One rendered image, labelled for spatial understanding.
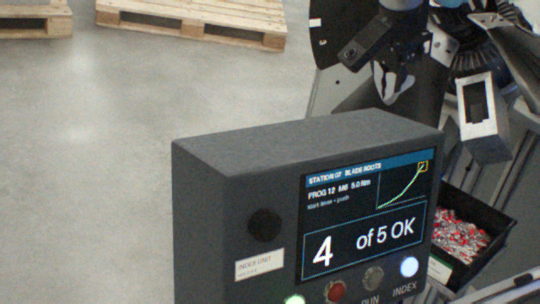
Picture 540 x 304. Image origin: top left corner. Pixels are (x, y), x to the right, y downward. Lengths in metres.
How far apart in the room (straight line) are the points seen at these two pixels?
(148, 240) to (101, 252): 0.18
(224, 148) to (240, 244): 0.09
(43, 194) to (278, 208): 2.06
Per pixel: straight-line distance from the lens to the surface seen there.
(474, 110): 1.33
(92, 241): 2.33
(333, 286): 0.61
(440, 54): 1.34
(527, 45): 1.26
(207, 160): 0.53
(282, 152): 0.55
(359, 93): 1.28
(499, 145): 1.34
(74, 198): 2.52
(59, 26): 3.84
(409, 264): 0.67
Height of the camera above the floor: 1.53
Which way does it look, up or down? 32 degrees down
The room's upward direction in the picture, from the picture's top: 12 degrees clockwise
